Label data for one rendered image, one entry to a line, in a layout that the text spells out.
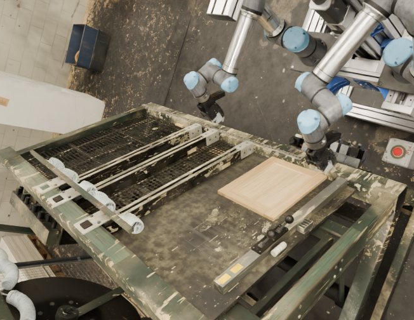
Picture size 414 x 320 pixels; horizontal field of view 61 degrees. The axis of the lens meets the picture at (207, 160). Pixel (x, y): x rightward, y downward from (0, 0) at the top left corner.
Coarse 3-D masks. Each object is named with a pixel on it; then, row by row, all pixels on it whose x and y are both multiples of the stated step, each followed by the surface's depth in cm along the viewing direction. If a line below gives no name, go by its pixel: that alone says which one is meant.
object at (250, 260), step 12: (336, 180) 184; (324, 192) 176; (336, 192) 179; (312, 204) 168; (324, 204) 173; (300, 216) 162; (288, 228) 155; (252, 252) 144; (264, 252) 144; (252, 264) 140; (240, 276) 136; (216, 288) 134; (228, 288) 133
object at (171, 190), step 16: (240, 144) 224; (224, 160) 210; (192, 176) 195; (208, 176) 204; (96, 192) 158; (160, 192) 184; (176, 192) 189; (128, 208) 175; (144, 208) 177; (96, 224) 159; (112, 224) 166
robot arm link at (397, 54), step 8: (392, 40) 143; (400, 40) 140; (408, 40) 138; (384, 48) 145; (392, 48) 142; (400, 48) 140; (408, 48) 137; (384, 56) 144; (392, 56) 141; (400, 56) 139; (408, 56) 137; (392, 64) 141; (400, 64) 140; (400, 72) 143
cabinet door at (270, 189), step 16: (272, 160) 213; (256, 176) 200; (272, 176) 198; (288, 176) 197; (304, 176) 195; (320, 176) 193; (224, 192) 188; (240, 192) 187; (256, 192) 186; (272, 192) 184; (288, 192) 183; (304, 192) 181; (256, 208) 173; (272, 208) 172; (288, 208) 173
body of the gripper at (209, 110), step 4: (208, 100) 175; (196, 104) 177; (200, 104) 179; (204, 104) 176; (208, 104) 179; (212, 104) 180; (216, 104) 180; (200, 108) 178; (204, 108) 180; (208, 108) 180; (212, 108) 179; (216, 108) 181; (200, 112) 183; (204, 112) 180; (208, 112) 180; (212, 112) 180; (216, 112) 182; (208, 116) 181; (212, 116) 182; (212, 120) 182
